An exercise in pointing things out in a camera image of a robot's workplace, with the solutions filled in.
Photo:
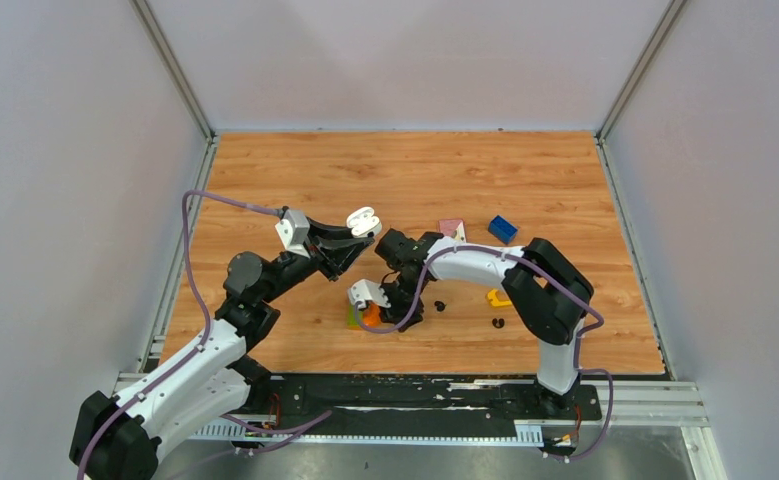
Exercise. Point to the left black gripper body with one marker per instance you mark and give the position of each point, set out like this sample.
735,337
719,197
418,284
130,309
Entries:
319,254

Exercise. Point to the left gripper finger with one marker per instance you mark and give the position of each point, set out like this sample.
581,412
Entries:
341,254
319,231

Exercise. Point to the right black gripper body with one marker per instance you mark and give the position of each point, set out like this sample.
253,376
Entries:
401,296

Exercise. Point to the white earbud charging case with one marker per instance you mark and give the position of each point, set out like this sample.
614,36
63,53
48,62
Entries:
364,223

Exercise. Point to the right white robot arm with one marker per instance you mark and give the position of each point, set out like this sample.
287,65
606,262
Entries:
549,294

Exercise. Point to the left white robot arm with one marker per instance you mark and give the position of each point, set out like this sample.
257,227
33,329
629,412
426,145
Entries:
128,435

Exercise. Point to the green toy brick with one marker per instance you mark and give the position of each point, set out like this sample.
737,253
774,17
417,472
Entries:
353,318

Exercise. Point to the playing card box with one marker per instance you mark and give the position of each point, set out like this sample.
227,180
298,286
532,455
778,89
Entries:
453,228

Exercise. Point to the yellow triangle block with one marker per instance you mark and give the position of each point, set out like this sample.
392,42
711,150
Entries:
495,300

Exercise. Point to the blue toy brick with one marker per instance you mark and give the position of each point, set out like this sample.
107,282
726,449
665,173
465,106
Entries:
502,229

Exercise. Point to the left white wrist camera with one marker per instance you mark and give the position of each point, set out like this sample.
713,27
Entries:
293,229

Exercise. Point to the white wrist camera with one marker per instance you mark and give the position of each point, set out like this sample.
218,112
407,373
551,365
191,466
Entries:
293,229
365,292

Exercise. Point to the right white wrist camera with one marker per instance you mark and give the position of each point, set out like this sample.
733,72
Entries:
365,292

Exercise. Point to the orange half ring block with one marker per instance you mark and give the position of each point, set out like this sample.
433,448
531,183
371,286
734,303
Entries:
370,316

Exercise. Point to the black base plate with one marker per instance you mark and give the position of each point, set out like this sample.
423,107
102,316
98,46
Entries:
289,400

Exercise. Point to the slotted cable duct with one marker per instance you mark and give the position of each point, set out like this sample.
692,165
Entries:
492,432

